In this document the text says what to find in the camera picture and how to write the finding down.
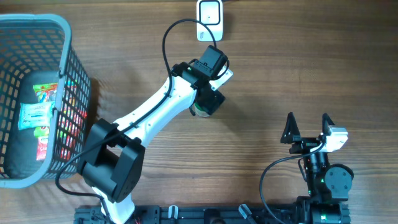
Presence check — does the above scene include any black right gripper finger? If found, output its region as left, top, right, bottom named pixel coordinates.
left=320, top=113, right=335, bottom=136
left=280, top=112, right=301, bottom=144

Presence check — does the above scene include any green lid jar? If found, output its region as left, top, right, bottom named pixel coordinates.
left=193, top=104, right=210, bottom=118

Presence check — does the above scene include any green gummy worms bag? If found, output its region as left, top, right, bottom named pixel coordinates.
left=32, top=81, right=77, bottom=104

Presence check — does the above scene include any red white small carton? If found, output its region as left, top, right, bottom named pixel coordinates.
left=33, top=108, right=88, bottom=161

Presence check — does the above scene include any light blue tissue pack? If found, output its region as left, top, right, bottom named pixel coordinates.
left=18, top=101, right=55, bottom=130

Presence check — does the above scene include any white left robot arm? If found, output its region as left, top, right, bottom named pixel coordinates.
left=77, top=45, right=233, bottom=223

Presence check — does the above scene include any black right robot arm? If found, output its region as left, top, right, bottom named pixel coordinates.
left=280, top=112, right=354, bottom=223

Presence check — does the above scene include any white barcode scanner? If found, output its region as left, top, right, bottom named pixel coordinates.
left=197, top=0, right=223, bottom=42

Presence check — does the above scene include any grey plastic shopping basket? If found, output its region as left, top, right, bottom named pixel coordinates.
left=1, top=14, right=91, bottom=189

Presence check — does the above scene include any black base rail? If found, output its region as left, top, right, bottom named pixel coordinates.
left=73, top=203, right=351, bottom=224

